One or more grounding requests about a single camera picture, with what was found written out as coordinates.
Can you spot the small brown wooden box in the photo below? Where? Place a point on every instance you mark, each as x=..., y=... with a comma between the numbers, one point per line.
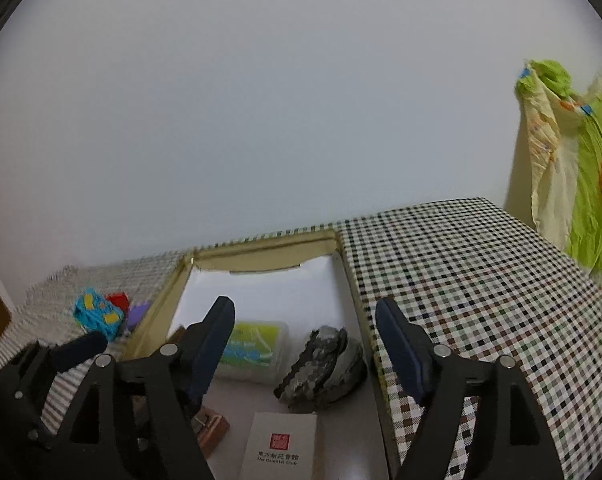
x=213, y=427

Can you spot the green yellow printed sheet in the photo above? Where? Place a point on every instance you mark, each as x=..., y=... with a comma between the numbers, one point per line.
x=586, y=185

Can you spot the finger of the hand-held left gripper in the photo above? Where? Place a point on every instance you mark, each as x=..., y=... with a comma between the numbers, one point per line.
x=81, y=347

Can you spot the red toy block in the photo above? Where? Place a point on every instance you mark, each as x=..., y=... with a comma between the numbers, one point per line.
x=117, y=301

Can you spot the white card box red seal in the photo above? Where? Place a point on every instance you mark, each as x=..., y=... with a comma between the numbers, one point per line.
x=281, y=460

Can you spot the checkered tablecloth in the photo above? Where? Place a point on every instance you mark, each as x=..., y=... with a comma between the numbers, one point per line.
x=481, y=285

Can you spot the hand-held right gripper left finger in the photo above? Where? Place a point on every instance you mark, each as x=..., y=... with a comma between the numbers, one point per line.
x=208, y=355

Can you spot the teal toy block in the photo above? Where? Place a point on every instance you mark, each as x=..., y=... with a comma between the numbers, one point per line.
x=93, y=317

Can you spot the small purple box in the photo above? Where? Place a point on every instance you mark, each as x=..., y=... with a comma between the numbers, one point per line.
x=137, y=316

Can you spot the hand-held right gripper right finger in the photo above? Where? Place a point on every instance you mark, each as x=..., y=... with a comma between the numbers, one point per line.
x=403, y=350

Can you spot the clear floss pick box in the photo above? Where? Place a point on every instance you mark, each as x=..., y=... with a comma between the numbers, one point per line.
x=256, y=345

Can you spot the gold tin box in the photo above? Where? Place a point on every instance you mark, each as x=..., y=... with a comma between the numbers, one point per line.
x=261, y=290

